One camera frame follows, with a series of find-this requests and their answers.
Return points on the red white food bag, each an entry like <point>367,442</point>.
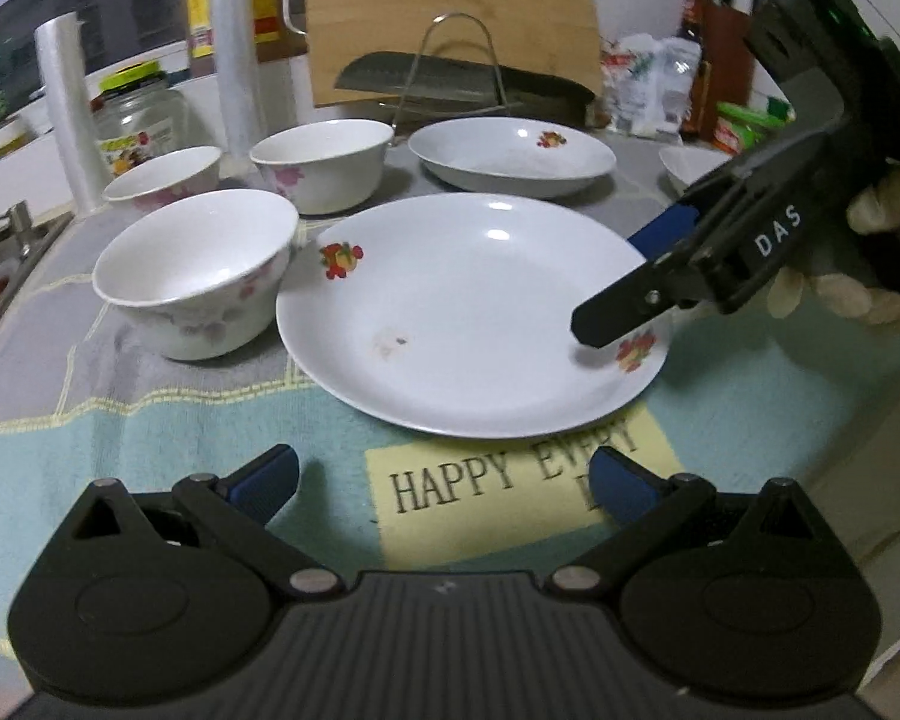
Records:
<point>619,82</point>

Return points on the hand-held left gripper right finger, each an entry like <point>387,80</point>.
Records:
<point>622,484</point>

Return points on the dark sauce bottle red label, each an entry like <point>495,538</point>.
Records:
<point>691,22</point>

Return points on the brown knife block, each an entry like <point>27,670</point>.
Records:
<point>731,52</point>

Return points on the clear plastic food packet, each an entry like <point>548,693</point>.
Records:
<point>667,90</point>

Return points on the white pink-floral bowl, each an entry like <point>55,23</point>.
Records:
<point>322,165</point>
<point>195,262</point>

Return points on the green lidded food tub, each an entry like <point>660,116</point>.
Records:
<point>750,120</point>

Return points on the small white floral cup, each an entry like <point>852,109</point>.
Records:
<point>161,176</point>

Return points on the grey teal printed mat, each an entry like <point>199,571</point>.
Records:
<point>195,420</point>

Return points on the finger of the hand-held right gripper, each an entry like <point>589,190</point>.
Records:
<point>607,315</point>
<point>664,229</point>

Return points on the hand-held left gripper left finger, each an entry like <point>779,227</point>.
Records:
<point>270,480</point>

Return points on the white fruit-print plate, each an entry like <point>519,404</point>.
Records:
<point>457,315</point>
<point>495,154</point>

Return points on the glass jar green lid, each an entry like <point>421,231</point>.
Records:
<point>139,127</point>

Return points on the cooking oil bottle yellow label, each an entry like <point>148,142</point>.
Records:
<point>274,15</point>

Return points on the plain white bowl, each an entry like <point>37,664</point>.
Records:
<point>686,165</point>

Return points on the person's right hand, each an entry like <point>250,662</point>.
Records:
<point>832,300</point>

